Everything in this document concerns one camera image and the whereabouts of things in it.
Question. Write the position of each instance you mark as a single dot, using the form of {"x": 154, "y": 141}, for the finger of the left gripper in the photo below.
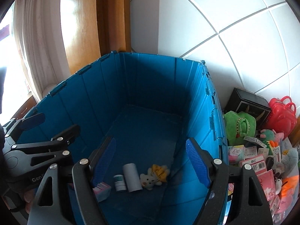
{"x": 15, "y": 127}
{"x": 68, "y": 135}

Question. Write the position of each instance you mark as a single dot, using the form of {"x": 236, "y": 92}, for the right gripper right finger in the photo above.
{"x": 213, "y": 173}

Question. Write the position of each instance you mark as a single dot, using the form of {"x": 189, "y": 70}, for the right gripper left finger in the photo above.
{"x": 84, "y": 172}

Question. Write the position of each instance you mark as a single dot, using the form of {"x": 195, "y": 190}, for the white bottle teal label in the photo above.
{"x": 119, "y": 183}

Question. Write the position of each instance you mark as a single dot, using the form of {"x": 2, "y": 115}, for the white paper roll tube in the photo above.
{"x": 131, "y": 177}

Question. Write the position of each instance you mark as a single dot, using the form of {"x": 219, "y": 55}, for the dark wooden cabinet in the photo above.
{"x": 25, "y": 108}

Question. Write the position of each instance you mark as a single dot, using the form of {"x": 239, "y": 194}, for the green plush toy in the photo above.
{"x": 238, "y": 126}

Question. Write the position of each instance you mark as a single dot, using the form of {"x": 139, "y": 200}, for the white yellow plush toy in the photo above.
{"x": 156, "y": 175}

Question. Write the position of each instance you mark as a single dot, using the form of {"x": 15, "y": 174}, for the black box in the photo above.
{"x": 244, "y": 101}

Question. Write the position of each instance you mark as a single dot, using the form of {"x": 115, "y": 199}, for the red plastic handbag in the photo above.
{"x": 282, "y": 117}

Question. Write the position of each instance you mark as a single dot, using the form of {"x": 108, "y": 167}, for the blue plastic storage crate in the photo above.
{"x": 151, "y": 104}

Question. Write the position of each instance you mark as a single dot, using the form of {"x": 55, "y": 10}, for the white curtain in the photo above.
{"x": 38, "y": 34}

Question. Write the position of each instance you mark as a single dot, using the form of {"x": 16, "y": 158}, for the wooden headboard frame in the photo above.
{"x": 93, "y": 28}

